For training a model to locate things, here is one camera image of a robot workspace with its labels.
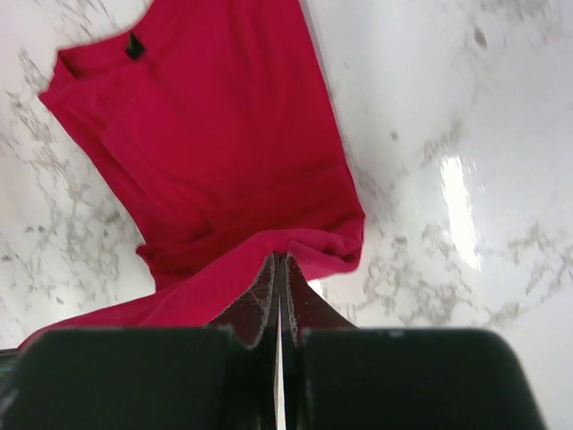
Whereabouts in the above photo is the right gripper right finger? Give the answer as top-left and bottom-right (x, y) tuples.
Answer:
(279, 255), (546, 429)

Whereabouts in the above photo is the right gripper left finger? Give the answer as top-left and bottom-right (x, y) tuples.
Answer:
(1, 254), (280, 429)

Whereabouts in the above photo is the red t shirt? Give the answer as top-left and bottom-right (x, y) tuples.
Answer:
(39, 1), (364, 329)

